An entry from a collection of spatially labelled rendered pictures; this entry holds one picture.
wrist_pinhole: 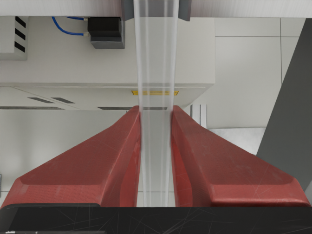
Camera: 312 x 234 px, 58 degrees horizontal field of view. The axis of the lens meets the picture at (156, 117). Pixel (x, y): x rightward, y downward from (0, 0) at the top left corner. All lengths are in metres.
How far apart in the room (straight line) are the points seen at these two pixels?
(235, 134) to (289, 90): 0.93
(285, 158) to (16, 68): 0.44
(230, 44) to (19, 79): 0.85
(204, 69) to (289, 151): 0.31
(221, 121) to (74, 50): 0.74
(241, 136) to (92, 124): 0.57
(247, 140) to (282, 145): 0.93
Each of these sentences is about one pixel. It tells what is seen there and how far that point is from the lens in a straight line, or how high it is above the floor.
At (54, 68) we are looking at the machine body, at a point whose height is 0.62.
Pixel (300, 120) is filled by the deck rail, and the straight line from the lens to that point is 0.17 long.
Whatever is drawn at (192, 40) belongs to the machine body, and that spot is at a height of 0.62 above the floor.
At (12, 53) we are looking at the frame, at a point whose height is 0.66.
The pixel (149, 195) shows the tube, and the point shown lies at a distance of 0.16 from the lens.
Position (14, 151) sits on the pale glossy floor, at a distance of 1.21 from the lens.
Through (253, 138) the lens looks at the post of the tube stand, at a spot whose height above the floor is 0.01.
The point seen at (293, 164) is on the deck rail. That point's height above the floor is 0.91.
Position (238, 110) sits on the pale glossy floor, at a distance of 1.13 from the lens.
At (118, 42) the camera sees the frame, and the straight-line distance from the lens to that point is 0.45.
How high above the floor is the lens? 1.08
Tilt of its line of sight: 87 degrees down
